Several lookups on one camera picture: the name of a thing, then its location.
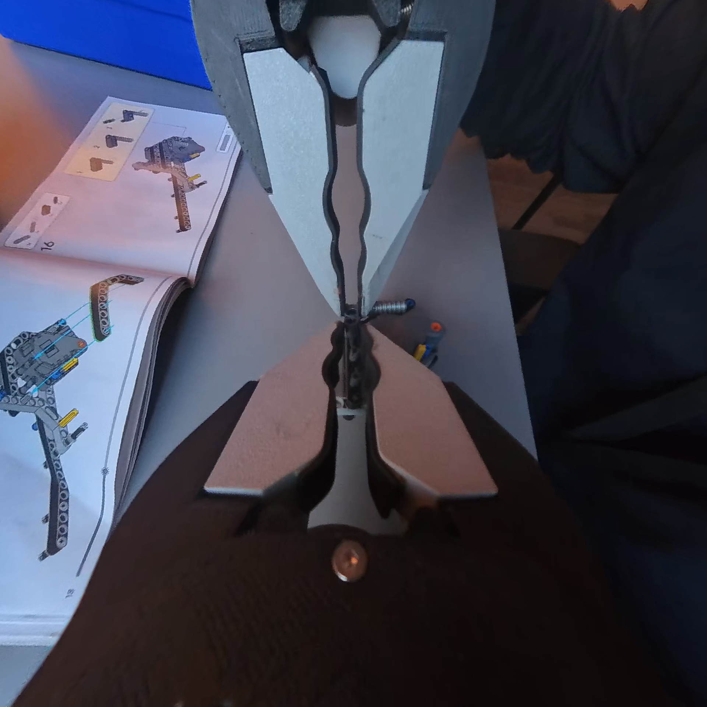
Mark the lego instruction booklet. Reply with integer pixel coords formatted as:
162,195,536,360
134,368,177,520
0,96,244,647

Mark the black lego beam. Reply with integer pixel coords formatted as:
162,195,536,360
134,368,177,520
338,308,369,412

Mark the blue box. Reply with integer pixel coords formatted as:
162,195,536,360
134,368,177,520
0,0,214,90

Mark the person's dark blue clothing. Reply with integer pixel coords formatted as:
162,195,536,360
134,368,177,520
458,0,707,707

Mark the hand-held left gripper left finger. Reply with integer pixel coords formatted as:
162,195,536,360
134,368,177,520
203,319,340,511

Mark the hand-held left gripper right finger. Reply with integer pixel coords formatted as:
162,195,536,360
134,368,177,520
362,320,499,517

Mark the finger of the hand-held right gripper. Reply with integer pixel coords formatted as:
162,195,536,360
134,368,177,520
241,46,347,319
357,39,447,314

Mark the grey lego assembly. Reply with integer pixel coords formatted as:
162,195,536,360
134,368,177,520
369,297,447,370

